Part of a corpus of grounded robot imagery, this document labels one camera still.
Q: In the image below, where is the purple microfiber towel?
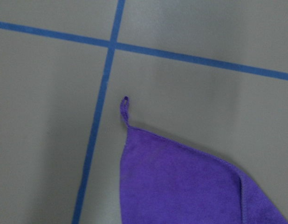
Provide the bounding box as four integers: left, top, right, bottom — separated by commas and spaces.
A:
119, 97, 287, 224

